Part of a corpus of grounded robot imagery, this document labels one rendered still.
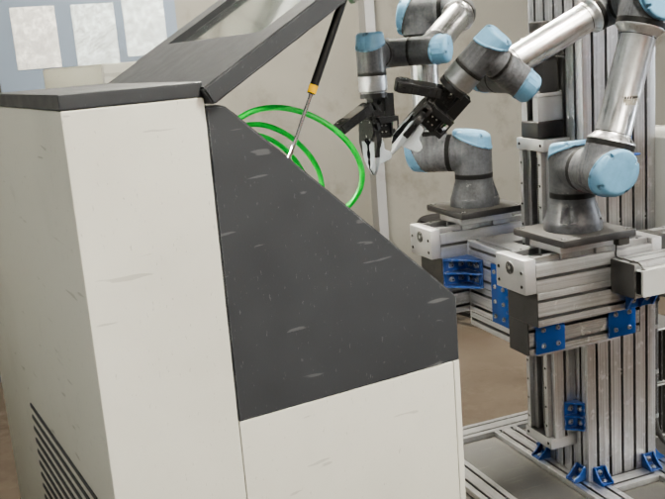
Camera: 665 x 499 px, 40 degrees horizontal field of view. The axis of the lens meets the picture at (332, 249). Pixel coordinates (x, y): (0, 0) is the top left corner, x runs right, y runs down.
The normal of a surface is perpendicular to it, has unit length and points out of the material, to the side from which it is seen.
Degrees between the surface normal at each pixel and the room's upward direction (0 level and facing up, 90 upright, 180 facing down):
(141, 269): 90
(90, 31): 90
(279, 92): 90
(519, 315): 90
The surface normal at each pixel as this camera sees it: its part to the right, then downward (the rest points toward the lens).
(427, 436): 0.49, 0.15
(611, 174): 0.28, 0.31
